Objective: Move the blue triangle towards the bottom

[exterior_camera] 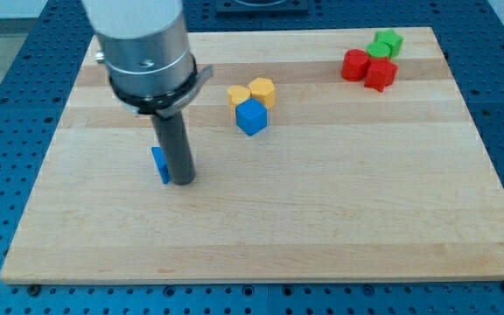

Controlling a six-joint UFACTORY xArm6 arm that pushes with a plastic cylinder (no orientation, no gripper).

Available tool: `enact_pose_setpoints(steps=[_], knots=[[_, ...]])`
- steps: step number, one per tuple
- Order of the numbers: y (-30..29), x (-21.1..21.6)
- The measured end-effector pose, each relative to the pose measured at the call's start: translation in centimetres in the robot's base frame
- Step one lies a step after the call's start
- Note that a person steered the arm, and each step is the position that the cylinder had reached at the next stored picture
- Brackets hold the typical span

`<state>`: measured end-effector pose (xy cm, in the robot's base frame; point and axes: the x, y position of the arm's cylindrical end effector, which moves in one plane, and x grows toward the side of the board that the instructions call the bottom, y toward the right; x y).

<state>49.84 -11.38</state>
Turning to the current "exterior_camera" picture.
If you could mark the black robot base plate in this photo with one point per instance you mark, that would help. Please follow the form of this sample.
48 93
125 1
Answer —
231 8

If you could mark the red cylinder block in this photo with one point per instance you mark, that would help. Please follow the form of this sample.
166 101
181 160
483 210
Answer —
355 65

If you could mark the green cylinder block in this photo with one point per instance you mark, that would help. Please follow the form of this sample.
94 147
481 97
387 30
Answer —
378 50

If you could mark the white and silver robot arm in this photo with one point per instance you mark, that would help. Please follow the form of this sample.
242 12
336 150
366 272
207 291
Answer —
151 69

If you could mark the blue triangle block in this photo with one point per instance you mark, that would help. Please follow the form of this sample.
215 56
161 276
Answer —
161 164

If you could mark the light wooden board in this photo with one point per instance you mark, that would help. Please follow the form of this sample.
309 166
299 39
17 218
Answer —
344 185

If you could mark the yellow hexagon block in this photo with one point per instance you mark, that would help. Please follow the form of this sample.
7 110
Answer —
264 91

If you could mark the blue cube block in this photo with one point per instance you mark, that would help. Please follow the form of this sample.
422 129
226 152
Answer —
251 116

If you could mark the green star block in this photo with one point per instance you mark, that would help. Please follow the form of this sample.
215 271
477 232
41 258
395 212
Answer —
392 39

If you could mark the yellow heart block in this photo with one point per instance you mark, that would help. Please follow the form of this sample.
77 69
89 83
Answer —
236 95

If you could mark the red star block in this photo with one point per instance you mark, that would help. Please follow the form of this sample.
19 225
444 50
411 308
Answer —
381 73

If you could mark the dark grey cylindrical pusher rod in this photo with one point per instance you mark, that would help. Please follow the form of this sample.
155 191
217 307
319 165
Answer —
173 140

